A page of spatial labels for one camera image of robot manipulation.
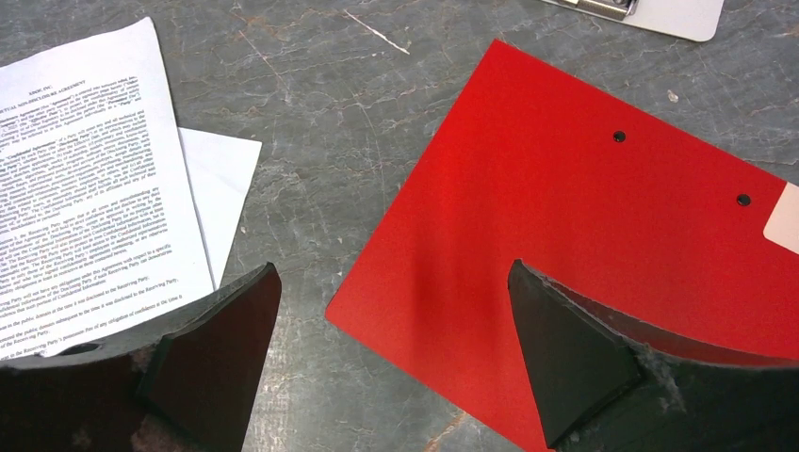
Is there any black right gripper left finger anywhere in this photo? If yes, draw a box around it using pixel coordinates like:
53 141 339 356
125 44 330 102
1 264 282 451

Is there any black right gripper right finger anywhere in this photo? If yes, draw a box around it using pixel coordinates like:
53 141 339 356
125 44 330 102
508 261 798 451

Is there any printed text paper sheet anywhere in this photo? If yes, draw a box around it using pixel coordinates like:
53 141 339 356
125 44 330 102
1 18 216 361

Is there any red folder black inside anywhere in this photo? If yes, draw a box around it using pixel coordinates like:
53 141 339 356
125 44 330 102
326 41 798 451

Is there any blank white paper sheet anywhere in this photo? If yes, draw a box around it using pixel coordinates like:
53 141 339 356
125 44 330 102
178 127 262 289

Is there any white clipboard metal clip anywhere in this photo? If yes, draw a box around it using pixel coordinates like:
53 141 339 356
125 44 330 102
544 0 724 42

